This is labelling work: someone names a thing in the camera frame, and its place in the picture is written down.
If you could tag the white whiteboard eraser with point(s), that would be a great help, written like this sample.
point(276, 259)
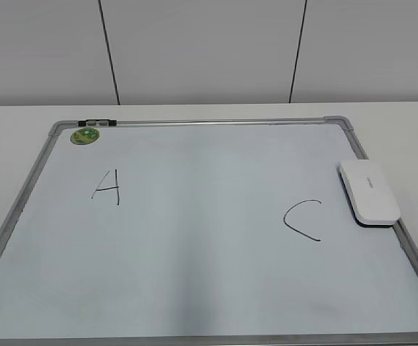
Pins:
point(371, 198)

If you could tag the aluminium framed whiteboard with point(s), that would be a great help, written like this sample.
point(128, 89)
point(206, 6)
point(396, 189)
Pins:
point(219, 232)

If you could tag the green round magnet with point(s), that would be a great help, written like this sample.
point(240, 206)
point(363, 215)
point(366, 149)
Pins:
point(84, 136)

